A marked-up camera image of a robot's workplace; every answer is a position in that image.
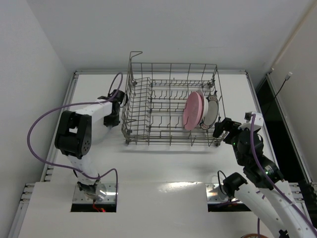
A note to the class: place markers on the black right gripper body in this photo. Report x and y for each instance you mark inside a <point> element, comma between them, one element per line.
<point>225,125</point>

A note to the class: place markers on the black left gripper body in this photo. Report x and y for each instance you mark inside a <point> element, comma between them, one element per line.
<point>113,120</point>

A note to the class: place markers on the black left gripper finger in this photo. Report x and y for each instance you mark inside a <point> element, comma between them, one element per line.
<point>115,120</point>
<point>108,121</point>

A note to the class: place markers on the white plate with green rim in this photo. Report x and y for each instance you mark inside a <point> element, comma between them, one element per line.
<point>212,113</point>

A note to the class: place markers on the white deep plate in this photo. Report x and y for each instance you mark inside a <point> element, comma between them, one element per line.
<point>204,103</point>

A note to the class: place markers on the pink plate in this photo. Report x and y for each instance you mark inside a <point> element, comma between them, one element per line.
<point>193,111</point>

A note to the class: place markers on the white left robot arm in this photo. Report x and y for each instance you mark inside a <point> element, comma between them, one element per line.
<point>74,138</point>

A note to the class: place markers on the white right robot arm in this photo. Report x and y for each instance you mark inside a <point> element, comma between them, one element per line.
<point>261,187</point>

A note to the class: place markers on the brown rimmed bowl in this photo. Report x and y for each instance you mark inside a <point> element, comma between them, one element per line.
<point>253,235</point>

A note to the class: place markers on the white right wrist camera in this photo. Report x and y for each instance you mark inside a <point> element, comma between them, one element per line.
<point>253,119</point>

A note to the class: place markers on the metal wire dish rack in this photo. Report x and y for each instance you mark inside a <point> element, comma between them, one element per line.
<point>156,97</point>

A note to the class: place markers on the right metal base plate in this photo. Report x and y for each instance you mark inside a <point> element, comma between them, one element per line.
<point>213,196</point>

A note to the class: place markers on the metal base plate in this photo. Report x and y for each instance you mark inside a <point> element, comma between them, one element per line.
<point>109,193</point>
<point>213,196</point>

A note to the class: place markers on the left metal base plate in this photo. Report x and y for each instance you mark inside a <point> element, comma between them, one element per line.
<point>109,193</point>

